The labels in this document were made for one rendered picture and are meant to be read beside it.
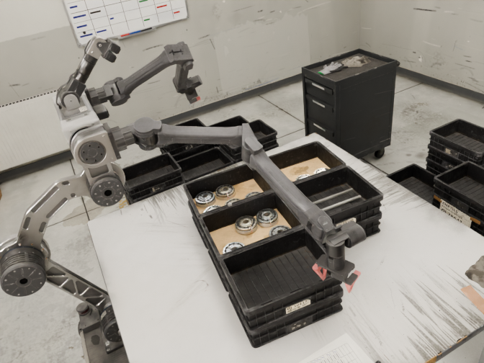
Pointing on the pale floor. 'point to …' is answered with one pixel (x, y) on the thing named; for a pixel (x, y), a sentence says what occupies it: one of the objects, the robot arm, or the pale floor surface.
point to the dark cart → (351, 103)
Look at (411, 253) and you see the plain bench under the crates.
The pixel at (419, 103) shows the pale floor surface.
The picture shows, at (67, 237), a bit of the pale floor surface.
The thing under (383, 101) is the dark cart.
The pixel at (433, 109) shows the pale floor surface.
